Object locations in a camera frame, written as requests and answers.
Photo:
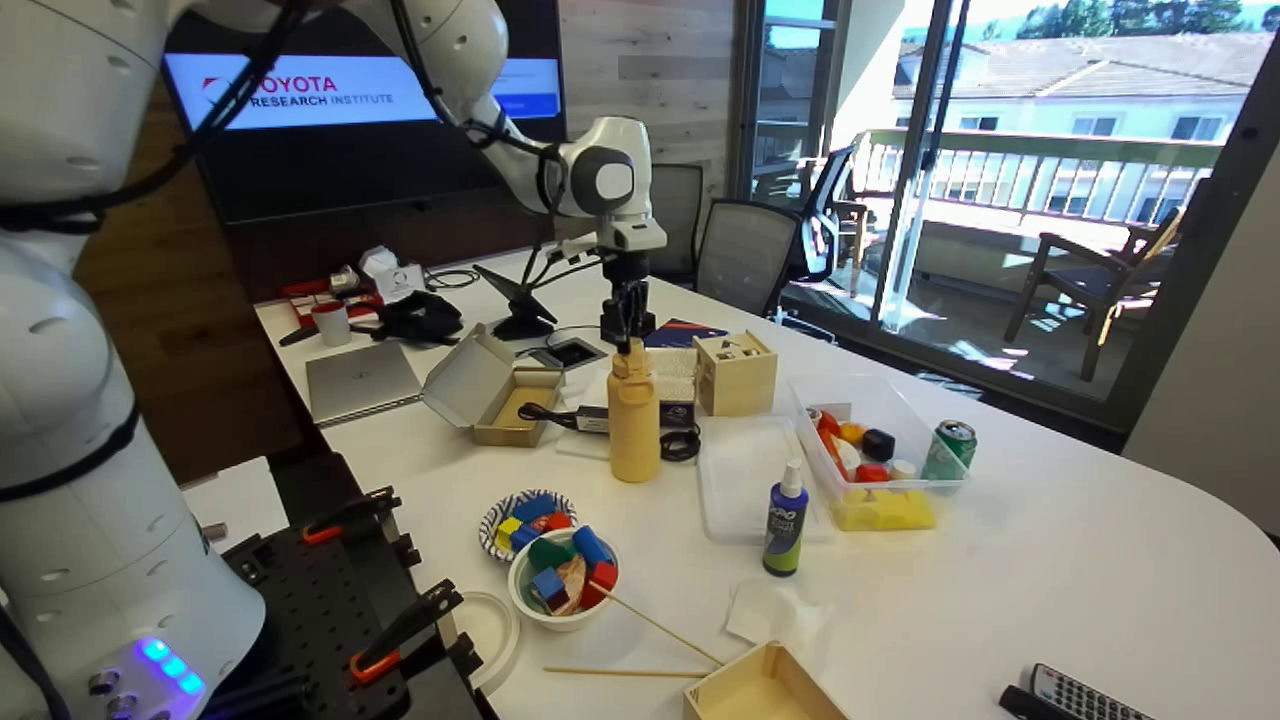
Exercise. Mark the yellow block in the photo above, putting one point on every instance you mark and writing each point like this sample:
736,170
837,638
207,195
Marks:
504,529

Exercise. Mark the crumpled white tissue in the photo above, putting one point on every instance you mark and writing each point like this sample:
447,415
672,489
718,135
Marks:
774,618

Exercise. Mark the grey office chair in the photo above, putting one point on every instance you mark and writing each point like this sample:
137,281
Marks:
683,207
745,258

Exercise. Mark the black mounting plate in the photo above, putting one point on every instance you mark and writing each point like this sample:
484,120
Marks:
312,606

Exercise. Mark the black tape roll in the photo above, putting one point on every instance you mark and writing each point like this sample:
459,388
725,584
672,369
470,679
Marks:
683,432

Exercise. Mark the red block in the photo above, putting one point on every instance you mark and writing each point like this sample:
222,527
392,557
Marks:
603,576
559,520

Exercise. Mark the blue rectangular block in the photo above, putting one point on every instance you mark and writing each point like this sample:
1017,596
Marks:
550,591

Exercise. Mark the black square frame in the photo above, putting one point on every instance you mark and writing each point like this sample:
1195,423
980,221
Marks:
579,354

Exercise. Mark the black remote control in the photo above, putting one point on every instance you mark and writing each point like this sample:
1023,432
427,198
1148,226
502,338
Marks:
1075,696

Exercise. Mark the blue glue bottle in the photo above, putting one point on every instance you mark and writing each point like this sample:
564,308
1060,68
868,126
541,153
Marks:
786,527

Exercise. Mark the black pouch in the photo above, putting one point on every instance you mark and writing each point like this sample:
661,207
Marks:
423,323

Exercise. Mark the wooden cube box with holes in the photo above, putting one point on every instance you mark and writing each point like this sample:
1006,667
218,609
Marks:
735,378

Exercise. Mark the green block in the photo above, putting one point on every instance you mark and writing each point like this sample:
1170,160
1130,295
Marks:
538,563

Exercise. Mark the blue cylinder block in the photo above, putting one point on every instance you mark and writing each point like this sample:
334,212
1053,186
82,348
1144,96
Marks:
594,544

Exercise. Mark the blue and red book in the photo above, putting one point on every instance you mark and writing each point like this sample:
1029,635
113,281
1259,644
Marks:
686,335

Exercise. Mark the green drink can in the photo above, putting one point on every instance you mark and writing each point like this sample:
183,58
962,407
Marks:
949,450

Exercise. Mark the silver Dell laptop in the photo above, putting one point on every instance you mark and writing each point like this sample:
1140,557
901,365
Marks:
363,382

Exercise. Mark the empty white bowl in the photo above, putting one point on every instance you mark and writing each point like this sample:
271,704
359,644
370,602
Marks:
498,642

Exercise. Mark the red flat package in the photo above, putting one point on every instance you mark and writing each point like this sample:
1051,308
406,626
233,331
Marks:
308,307

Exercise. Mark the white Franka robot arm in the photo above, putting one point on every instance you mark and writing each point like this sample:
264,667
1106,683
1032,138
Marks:
82,403

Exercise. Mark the blue patterned paper plate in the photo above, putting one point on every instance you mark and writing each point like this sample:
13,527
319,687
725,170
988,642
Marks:
493,544

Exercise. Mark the clear plastic bin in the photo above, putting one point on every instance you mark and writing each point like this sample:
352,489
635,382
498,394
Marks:
920,403

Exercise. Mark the wooden patio chair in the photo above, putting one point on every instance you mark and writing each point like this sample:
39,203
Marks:
1095,286

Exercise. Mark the blue round block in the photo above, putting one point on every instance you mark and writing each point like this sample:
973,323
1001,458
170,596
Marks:
535,504

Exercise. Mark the open cardboard box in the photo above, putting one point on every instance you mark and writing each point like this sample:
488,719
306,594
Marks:
464,382

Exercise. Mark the black toy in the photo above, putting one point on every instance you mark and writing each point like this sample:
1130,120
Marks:
877,443

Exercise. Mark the red toy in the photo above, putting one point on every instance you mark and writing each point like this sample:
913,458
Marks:
872,475

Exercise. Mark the white packaging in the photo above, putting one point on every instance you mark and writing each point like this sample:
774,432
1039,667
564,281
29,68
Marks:
390,273

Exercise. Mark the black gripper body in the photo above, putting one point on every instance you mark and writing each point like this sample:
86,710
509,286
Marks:
627,286

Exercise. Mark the black tablet stand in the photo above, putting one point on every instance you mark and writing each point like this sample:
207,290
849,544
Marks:
513,307

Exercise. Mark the wooden chopstick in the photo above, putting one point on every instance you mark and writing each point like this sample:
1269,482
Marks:
665,635
627,669

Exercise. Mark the blue cube block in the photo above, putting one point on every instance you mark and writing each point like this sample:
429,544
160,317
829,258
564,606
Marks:
529,534

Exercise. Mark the small white box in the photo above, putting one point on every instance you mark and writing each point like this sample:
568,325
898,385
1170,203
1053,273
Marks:
334,325

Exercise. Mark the shallow wooden tray box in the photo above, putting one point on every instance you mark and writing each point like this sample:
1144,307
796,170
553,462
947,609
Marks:
760,689

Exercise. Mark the wall TV screen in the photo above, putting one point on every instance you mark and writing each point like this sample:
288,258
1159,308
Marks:
363,160

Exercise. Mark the yellow toy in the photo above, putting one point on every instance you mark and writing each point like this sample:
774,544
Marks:
884,510

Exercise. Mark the cream wooden bottle cap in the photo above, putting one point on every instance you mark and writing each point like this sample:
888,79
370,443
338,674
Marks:
629,360

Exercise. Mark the yellow mustard bottle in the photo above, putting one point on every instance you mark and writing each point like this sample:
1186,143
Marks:
635,432

